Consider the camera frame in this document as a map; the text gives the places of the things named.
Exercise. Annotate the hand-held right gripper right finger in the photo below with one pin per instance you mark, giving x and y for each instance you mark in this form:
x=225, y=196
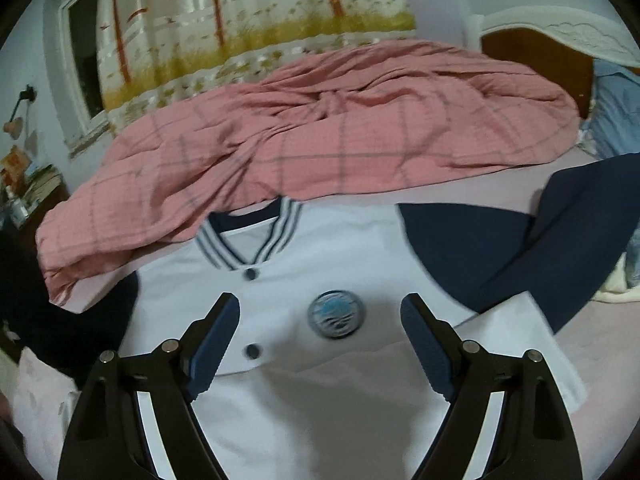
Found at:
x=425, y=345

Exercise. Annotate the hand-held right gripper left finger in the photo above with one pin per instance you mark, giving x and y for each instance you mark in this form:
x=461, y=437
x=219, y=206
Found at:
x=215, y=345

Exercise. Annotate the white and navy jacket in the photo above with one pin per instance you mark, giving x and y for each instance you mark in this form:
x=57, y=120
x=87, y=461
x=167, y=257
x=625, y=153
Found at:
x=300, y=410

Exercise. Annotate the cream white garment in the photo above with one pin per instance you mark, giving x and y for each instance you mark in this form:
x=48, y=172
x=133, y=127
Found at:
x=625, y=285

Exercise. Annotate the wooden desk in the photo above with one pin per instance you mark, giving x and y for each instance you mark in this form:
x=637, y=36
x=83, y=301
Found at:
x=50, y=205

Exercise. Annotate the pink plaid blanket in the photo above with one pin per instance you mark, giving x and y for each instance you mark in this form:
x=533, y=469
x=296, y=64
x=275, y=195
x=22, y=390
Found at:
x=300, y=135

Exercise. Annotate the stack of green books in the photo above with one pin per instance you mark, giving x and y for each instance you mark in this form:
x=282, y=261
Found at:
x=47, y=182

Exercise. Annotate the clear spray bottle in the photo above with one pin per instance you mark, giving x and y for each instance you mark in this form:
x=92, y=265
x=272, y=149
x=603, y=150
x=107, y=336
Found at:
x=15, y=207

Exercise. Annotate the orange paper bag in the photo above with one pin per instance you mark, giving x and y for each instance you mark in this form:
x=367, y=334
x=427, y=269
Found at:
x=12, y=162

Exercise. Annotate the blue floral pillow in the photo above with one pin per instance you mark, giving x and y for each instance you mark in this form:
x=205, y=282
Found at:
x=620, y=110

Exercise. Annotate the tree print curtain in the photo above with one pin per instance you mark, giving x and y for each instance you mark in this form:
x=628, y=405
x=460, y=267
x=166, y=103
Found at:
x=225, y=35

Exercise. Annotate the white framed window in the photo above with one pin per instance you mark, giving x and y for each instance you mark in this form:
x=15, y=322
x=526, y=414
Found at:
x=82, y=60

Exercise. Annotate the white and wooden headboard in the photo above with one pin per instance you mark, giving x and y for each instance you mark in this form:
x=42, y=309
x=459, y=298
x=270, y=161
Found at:
x=550, y=25

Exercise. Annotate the wall lamp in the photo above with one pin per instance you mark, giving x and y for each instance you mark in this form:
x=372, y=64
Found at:
x=12, y=126

